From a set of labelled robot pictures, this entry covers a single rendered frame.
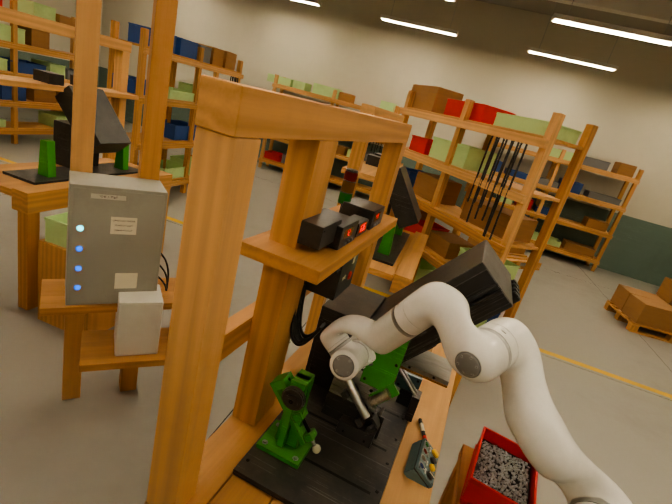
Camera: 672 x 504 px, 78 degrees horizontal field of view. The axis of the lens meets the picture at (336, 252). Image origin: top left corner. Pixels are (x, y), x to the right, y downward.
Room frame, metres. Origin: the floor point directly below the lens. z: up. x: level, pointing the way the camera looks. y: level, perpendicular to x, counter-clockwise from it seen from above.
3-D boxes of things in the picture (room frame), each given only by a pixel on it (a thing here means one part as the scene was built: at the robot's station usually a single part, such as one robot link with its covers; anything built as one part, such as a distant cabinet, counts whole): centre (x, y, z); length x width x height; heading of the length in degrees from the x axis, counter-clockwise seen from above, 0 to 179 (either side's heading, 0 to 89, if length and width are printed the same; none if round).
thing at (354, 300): (1.54, -0.13, 1.07); 0.30 x 0.18 x 0.34; 163
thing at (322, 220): (1.18, 0.06, 1.60); 0.15 x 0.07 x 0.07; 163
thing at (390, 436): (1.40, -0.23, 0.89); 1.10 x 0.42 x 0.02; 163
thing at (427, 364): (1.44, -0.35, 1.11); 0.39 x 0.16 x 0.03; 73
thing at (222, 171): (1.48, 0.05, 1.37); 1.49 x 0.09 x 0.97; 163
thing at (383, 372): (1.31, -0.27, 1.17); 0.13 x 0.12 x 0.20; 163
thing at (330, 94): (10.29, 1.02, 1.12); 3.22 x 0.55 x 2.23; 78
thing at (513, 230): (4.68, -1.05, 1.19); 2.30 x 0.55 x 2.39; 29
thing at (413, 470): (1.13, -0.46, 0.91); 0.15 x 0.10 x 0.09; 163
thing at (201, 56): (6.55, 2.85, 1.14); 2.45 x 0.55 x 2.28; 168
